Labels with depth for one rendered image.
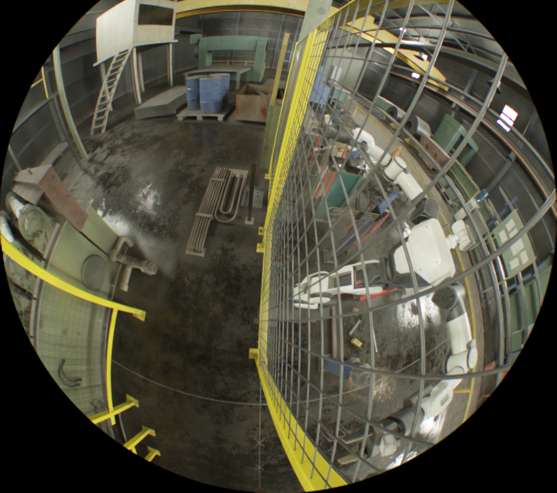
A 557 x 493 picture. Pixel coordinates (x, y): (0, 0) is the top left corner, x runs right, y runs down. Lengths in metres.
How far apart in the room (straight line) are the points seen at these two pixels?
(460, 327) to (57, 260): 2.35
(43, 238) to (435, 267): 2.32
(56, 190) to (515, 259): 7.54
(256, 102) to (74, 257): 3.88
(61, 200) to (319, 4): 2.89
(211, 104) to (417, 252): 4.29
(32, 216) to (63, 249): 0.40
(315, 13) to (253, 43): 8.21
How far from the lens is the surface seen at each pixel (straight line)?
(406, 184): 0.94
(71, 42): 11.71
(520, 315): 8.76
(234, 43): 10.55
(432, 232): 0.78
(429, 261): 0.75
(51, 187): 1.56
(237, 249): 1.79
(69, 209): 1.65
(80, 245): 1.88
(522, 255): 6.05
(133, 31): 8.22
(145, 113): 5.56
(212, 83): 4.18
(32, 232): 1.69
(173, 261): 1.89
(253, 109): 3.94
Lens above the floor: 1.63
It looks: 52 degrees down
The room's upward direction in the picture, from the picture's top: 17 degrees clockwise
